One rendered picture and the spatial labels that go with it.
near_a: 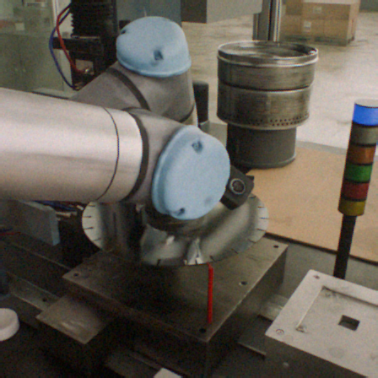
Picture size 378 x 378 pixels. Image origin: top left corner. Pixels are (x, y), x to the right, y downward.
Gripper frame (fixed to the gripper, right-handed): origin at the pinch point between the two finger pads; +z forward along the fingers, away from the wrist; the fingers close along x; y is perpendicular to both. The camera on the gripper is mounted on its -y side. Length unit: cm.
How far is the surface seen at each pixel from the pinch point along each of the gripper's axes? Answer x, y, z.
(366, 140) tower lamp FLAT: -21.0, -19.0, -6.6
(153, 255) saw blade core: 10.5, 1.0, -1.6
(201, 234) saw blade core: 2.2, -2.1, 2.4
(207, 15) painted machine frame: -41.2, 23.0, -1.5
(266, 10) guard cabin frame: -101, 39, 44
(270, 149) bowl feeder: -53, 12, 53
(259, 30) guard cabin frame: -97, 39, 50
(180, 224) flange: 2.3, 2.0, 2.6
